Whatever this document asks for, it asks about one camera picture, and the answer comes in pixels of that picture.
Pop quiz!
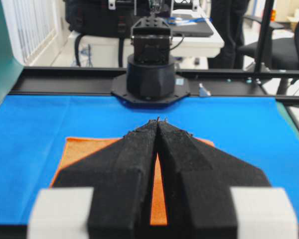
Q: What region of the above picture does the black vertical frame post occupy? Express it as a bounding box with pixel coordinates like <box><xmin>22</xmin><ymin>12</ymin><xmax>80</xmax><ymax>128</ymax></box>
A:
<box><xmin>254</xmin><ymin>0</ymin><xmax>275</xmax><ymax>74</ymax></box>

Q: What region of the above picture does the white side table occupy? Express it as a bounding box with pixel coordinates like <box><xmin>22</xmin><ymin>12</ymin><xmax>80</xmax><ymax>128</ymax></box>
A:
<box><xmin>67</xmin><ymin>7</ymin><xmax>225</xmax><ymax>68</ymax></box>

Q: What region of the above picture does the green side panel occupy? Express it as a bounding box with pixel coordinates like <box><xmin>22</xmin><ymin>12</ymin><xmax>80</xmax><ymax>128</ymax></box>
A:
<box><xmin>0</xmin><ymin>1</ymin><xmax>23</xmax><ymax>105</ymax></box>

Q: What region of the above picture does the black office chair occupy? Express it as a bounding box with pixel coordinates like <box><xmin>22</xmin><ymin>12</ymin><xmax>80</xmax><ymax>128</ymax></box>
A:
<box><xmin>238</xmin><ymin>7</ymin><xmax>299</xmax><ymax>95</ymax></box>

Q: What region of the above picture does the orange towel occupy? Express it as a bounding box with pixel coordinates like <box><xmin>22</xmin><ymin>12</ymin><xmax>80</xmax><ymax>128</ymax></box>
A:
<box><xmin>49</xmin><ymin>136</ymin><xmax>215</xmax><ymax>226</ymax></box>

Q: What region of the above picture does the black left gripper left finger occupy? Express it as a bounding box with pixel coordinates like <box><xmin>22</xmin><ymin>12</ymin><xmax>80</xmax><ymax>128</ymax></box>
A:
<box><xmin>27</xmin><ymin>119</ymin><xmax>157</xmax><ymax>239</ymax></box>

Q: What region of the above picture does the black aluminium frame rail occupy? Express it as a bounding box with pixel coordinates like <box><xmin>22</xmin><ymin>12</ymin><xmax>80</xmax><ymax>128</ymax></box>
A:
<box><xmin>10</xmin><ymin>67</ymin><xmax>299</xmax><ymax>106</ymax></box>

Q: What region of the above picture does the person in black trousers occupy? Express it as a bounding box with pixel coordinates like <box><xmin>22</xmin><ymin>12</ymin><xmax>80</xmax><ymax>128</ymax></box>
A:
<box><xmin>208</xmin><ymin>0</ymin><xmax>249</xmax><ymax>69</ymax></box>

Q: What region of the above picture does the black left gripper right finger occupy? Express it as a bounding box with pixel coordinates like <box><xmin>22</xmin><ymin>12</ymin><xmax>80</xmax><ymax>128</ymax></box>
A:
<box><xmin>156</xmin><ymin>119</ymin><xmax>299</xmax><ymax>239</ymax></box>

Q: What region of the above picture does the blue table cloth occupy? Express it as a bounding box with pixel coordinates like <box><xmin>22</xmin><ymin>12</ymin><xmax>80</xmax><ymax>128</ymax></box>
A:
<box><xmin>0</xmin><ymin>96</ymin><xmax>299</xmax><ymax>224</ymax></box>

